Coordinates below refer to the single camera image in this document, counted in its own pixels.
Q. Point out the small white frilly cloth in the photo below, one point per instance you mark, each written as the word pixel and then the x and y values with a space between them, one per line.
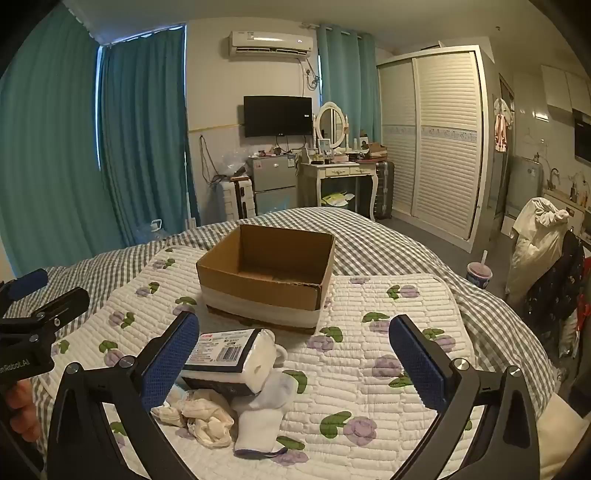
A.
pixel 170 410

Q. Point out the grey checked bed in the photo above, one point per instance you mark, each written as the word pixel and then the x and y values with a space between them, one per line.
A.
pixel 392 249

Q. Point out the white wall cabinets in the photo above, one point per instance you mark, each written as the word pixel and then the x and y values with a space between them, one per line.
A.
pixel 561 87

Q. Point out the small photo frame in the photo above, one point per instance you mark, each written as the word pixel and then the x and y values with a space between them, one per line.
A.
pixel 324 146

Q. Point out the white air conditioner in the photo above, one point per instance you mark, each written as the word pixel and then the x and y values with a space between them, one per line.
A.
pixel 270 45

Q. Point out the black range hood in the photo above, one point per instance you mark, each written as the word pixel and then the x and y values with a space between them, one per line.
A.
pixel 582 136

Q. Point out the white sock with navy hem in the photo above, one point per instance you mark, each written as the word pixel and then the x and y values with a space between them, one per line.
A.
pixel 258 424

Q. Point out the black wall television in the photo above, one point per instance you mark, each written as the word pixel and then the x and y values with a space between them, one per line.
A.
pixel 277 115

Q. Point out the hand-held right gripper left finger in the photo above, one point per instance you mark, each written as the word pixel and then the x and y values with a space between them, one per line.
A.
pixel 171 360

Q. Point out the brown box pile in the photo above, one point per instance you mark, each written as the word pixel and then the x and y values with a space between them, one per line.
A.
pixel 374 148

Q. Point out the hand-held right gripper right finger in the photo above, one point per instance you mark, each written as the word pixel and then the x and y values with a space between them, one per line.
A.
pixel 415 360

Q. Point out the packaged white socks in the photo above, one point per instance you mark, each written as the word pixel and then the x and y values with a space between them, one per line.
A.
pixel 221 355

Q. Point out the person's left hand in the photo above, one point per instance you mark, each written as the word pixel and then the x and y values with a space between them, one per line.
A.
pixel 18 406

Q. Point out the dark ribbed suitcase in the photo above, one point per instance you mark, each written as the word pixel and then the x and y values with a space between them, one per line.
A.
pixel 384 189

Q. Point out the kitchen counter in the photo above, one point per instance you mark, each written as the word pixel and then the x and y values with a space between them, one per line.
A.
pixel 565 201

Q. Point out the white dressing table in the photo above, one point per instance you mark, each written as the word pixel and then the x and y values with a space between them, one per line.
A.
pixel 339 170

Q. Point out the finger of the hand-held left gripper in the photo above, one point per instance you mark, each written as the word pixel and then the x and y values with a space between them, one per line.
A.
pixel 64 302
pixel 27 281

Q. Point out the white louvred wardrobe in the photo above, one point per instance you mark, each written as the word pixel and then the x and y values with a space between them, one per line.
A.
pixel 443 147

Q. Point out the white ribbed suitcase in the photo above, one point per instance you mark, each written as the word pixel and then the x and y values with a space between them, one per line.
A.
pixel 228 201

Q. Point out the clear water jug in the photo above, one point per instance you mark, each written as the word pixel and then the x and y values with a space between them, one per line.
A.
pixel 154 233

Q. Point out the white pillow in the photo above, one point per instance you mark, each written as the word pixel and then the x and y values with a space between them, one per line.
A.
pixel 561 434

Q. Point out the teal window curtain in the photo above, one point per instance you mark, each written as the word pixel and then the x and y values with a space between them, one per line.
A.
pixel 143 138

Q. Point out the metal faucet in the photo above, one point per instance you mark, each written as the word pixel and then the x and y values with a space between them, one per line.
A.
pixel 554 175

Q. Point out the cream cloth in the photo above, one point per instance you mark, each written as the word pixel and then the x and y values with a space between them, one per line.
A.
pixel 210 417

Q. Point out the hanging pink white clothes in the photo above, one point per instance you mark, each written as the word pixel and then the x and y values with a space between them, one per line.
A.
pixel 502 124

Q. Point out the dark floral garment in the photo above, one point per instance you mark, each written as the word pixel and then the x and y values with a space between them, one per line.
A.
pixel 554 295

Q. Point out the oval white vanity mirror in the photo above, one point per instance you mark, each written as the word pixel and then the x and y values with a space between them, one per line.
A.
pixel 332 122

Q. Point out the yellow white paper bag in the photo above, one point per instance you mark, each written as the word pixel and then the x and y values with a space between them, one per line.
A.
pixel 337 199

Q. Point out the silver mini fridge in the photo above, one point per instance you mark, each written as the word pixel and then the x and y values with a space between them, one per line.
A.
pixel 272 177

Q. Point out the white quilted flower mat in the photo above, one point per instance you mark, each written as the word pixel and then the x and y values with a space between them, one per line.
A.
pixel 369 415

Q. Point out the drink cup with straw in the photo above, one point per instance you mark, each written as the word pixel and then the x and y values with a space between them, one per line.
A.
pixel 479 274

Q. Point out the wide teal curtain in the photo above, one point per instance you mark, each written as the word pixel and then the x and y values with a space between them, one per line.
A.
pixel 41 161

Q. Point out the clear plastic bag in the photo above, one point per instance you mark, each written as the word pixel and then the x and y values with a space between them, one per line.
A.
pixel 235 164

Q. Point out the cardboard box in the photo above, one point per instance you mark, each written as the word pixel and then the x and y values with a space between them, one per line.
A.
pixel 258 288

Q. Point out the narrow teal curtain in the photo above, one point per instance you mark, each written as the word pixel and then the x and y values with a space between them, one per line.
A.
pixel 346 74

